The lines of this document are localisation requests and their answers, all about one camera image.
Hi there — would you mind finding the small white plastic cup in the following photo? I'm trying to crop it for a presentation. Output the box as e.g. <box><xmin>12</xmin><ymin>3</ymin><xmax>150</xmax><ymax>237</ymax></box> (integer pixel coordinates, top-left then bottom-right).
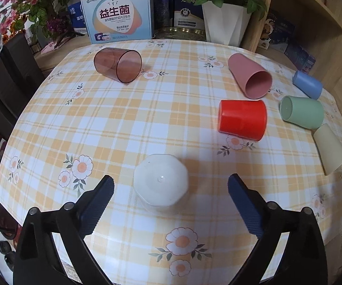
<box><xmin>133</xmin><ymin>154</ymin><xmax>189</xmax><ymax>215</ymax></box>

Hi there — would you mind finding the beige plastic cup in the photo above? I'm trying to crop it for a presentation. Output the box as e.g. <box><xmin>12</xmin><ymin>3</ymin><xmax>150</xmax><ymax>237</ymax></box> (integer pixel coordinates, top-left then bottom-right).
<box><xmin>313</xmin><ymin>123</ymin><xmax>342</xmax><ymax>176</ymax></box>

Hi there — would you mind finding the red plastic cup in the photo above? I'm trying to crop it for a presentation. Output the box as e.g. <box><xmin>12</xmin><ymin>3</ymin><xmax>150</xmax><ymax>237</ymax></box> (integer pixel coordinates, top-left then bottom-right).
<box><xmin>217</xmin><ymin>100</ymin><xmax>267</xmax><ymax>142</ymax></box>

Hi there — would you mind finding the green plastic cup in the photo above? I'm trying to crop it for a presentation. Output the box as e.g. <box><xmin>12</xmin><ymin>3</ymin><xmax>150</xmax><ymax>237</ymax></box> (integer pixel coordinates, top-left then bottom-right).
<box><xmin>279</xmin><ymin>95</ymin><xmax>324</xmax><ymax>130</ymax></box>

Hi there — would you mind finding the blue plastic cup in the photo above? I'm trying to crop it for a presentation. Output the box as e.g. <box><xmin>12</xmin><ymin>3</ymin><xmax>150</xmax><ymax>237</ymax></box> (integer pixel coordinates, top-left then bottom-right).
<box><xmin>292</xmin><ymin>71</ymin><xmax>323</xmax><ymax>100</ymax></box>

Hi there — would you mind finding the pink plastic cup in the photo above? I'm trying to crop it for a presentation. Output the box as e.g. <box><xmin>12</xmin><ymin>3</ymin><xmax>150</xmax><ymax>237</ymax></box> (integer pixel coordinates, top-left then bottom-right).
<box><xmin>228</xmin><ymin>53</ymin><xmax>272</xmax><ymax>99</ymax></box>

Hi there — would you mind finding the transparent brown cup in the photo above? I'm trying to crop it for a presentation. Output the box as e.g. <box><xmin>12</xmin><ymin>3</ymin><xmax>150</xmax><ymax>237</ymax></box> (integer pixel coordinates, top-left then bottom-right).
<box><xmin>94</xmin><ymin>48</ymin><xmax>142</xmax><ymax>84</ymax></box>

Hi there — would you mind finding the yellow plaid floral tablecloth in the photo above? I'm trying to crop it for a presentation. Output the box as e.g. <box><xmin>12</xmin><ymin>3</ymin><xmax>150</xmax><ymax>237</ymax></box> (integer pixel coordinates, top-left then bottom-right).
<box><xmin>0</xmin><ymin>40</ymin><xmax>342</xmax><ymax>284</ymax></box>

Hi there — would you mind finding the black chair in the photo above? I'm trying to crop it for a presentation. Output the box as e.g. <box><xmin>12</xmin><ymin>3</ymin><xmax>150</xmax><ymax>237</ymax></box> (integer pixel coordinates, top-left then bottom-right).
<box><xmin>0</xmin><ymin>33</ymin><xmax>45</xmax><ymax>139</ymax></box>

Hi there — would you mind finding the small purple box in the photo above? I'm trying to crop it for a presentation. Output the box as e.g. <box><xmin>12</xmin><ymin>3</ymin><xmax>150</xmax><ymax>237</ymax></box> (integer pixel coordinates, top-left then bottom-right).
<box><xmin>285</xmin><ymin>44</ymin><xmax>316</xmax><ymax>74</ymax></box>

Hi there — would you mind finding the dark blue gift box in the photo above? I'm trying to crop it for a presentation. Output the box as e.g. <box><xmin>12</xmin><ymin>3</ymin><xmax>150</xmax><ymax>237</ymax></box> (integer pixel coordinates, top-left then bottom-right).
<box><xmin>270</xmin><ymin>14</ymin><xmax>295</xmax><ymax>53</ymax></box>

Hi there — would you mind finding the wooden shelf unit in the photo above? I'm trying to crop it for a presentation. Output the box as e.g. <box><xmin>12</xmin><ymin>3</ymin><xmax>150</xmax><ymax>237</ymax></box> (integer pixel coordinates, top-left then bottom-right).
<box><xmin>238</xmin><ymin>0</ymin><xmax>342</xmax><ymax>90</ymax></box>

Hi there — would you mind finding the white faceted flower pot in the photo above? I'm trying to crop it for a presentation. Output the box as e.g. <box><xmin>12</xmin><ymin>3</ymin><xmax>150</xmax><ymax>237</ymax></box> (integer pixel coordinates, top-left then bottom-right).
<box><xmin>202</xmin><ymin>1</ymin><xmax>251</xmax><ymax>47</ymax></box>

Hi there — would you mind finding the blue white tissue box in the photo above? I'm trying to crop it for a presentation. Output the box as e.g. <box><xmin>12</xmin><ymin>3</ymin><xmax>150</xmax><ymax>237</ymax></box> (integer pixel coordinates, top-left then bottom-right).
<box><xmin>67</xmin><ymin>1</ymin><xmax>87</xmax><ymax>35</ymax></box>

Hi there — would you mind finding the gold patterned tray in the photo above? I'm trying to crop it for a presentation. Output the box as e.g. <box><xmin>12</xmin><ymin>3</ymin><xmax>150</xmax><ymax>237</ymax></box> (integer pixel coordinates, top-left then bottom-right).
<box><xmin>155</xmin><ymin>27</ymin><xmax>206</xmax><ymax>41</ymax></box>

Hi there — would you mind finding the white blue probiotics box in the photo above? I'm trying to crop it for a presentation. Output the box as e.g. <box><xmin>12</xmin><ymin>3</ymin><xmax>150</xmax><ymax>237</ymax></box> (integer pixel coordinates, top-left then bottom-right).
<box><xmin>81</xmin><ymin>0</ymin><xmax>153</xmax><ymax>44</ymax></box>

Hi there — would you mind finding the white navy emblem box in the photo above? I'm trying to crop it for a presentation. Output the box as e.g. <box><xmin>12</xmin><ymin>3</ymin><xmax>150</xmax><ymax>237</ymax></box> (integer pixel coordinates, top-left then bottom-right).
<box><xmin>174</xmin><ymin>4</ymin><xmax>204</xmax><ymax>30</ymax></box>

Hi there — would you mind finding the pink cherry blossom plant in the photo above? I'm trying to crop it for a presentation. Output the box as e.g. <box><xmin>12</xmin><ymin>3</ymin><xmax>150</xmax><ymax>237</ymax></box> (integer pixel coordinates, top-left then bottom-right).
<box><xmin>0</xmin><ymin>0</ymin><xmax>72</xmax><ymax>42</ymax></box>

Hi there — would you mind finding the dark blue patterned box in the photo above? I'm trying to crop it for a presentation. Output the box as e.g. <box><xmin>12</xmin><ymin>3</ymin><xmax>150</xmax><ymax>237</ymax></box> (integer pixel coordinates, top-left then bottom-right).
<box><xmin>153</xmin><ymin>0</ymin><xmax>173</xmax><ymax>30</ymax></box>

